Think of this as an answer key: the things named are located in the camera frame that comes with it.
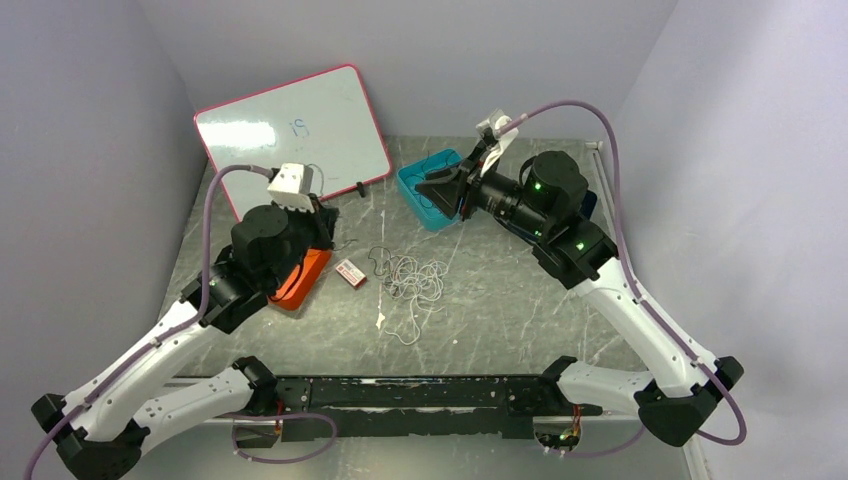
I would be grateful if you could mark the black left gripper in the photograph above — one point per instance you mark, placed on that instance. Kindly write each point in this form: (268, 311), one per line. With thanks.
(323, 219)

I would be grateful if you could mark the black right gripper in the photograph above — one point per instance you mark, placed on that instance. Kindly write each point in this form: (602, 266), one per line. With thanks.
(446, 189)

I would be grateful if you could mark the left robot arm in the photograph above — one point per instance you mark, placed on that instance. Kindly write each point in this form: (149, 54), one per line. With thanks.
(102, 429)

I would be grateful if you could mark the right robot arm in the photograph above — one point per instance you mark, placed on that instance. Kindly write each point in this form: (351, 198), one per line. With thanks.
(683, 383)

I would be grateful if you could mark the teal square tray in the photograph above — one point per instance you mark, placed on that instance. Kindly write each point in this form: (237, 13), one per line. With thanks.
(430, 217)

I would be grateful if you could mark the small red white card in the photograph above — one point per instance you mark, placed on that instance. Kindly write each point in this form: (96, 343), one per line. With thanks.
(354, 276)

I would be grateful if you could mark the orange square tray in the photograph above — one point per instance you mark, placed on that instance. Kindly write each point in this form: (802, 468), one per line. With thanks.
(292, 294)

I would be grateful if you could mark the pink framed whiteboard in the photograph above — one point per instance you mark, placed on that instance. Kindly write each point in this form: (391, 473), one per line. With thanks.
(325, 121)

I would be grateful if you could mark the dark blue square tray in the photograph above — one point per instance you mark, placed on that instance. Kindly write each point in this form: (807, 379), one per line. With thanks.
(588, 204)

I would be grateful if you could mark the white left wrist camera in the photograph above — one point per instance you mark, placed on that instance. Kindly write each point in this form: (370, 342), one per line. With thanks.
(290, 188)

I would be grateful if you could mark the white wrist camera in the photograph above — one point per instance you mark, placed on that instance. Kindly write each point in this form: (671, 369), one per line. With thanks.
(290, 188)
(495, 141)

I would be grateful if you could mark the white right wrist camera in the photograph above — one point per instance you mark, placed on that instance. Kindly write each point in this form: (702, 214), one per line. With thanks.
(495, 141)

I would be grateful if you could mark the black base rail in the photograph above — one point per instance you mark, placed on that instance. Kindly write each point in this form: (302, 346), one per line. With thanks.
(396, 406)

